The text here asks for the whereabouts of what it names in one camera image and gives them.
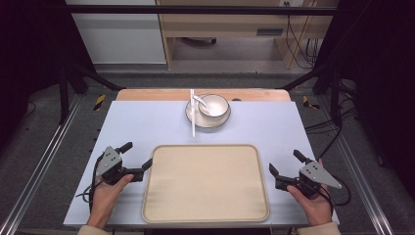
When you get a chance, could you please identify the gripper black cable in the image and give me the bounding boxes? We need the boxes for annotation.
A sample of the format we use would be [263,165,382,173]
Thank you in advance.
[75,155,106,213]
[318,175,352,216]

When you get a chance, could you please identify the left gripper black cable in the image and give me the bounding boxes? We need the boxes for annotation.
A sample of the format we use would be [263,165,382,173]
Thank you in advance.
[75,155,106,213]

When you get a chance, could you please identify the person's left hand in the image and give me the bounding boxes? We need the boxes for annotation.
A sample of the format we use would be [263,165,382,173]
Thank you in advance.
[85,173,135,230]

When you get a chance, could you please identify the cream plate with dark rim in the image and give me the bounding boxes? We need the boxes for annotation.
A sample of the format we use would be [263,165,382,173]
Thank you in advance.
[185,97,232,129]

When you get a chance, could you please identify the person's right hand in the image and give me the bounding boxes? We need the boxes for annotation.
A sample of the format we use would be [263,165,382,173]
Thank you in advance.
[286,158,335,227]

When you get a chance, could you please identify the aluminium floor rail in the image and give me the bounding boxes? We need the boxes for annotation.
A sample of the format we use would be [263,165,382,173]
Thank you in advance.
[317,97,395,235]
[0,93,83,235]

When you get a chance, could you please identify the yellow black floor tape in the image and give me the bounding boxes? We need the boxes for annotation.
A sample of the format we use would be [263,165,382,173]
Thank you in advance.
[93,94,108,112]
[301,95,321,111]

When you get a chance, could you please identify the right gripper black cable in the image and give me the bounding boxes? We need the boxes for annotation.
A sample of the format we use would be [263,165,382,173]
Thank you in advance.
[318,175,352,216]

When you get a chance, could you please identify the black metal stand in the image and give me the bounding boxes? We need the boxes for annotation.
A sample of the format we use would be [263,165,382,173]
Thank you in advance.
[58,61,127,125]
[279,61,345,127]

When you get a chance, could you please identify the white ceramic spoon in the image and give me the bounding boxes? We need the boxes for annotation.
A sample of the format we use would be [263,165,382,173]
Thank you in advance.
[192,94,208,109]

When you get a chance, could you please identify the white chopstick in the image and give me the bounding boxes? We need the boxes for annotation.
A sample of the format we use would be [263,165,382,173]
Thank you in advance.
[190,88,195,138]

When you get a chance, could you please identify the light wooden desk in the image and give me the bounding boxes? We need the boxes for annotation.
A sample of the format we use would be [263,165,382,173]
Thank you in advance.
[156,0,341,71]

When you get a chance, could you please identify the wooden table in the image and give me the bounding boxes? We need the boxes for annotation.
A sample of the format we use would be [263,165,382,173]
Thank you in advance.
[115,88,292,103]

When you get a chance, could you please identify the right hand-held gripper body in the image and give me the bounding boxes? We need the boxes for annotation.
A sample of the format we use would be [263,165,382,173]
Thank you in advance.
[275,161,344,199]

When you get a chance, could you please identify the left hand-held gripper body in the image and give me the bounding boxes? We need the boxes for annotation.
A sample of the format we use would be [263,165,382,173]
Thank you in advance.
[95,146,145,186]

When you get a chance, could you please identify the white bowl with dark rim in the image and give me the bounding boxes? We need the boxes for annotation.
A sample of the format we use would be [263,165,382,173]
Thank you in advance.
[197,94,230,119]

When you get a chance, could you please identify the black curtain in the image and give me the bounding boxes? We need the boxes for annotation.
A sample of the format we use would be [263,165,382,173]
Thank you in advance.
[312,0,415,192]
[0,0,96,150]

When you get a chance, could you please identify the hanging black cables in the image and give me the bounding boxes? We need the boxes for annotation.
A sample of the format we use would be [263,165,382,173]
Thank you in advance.
[285,14,320,70]

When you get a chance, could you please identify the white cabinet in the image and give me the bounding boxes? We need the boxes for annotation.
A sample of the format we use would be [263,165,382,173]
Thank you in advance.
[65,0,167,66]

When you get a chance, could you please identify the beige rectangular tray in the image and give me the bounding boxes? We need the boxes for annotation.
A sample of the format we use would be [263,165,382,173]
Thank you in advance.
[141,144,271,224]

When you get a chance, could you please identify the black floor cables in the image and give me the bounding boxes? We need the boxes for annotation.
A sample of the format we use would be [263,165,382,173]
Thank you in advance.
[304,107,357,162]

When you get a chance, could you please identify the pale blue table sheet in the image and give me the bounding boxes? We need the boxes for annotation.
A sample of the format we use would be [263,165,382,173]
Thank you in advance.
[63,100,341,228]

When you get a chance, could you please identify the black horizontal frame bar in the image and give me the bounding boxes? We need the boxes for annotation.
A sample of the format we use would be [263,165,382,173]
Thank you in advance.
[65,4,339,17]

